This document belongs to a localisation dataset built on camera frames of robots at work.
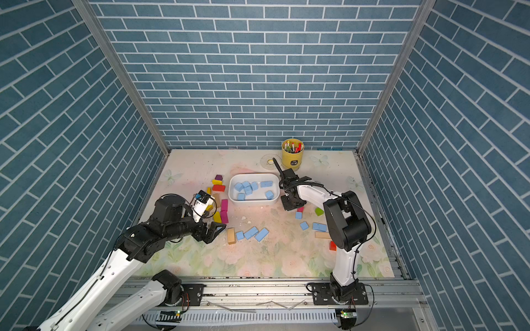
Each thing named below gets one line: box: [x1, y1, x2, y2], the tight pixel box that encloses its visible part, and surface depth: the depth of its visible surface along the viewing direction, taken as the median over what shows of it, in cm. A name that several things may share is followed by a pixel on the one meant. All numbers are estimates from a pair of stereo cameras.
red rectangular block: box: [212, 184, 226, 192], surface depth 107 cm
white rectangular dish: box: [227, 172, 281, 205], surface depth 104 cm
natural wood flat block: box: [314, 231, 332, 239], surface depth 91 cm
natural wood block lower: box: [227, 227, 236, 245], surface depth 87 cm
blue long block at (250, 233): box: [243, 226, 259, 240], surface depth 90 cm
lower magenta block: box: [220, 211, 229, 224], surface depth 95 cm
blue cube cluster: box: [242, 180, 254, 196], surface depth 104 cm
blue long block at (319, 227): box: [312, 222, 327, 232], surface depth 93 cm
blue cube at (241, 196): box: [236, 192, 247, 201], surface depth 102 cm
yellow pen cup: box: [281, 137, 305, 172], surface depth 107 cm
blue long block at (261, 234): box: [254, 227, 270, 243], surface depth 90 cm
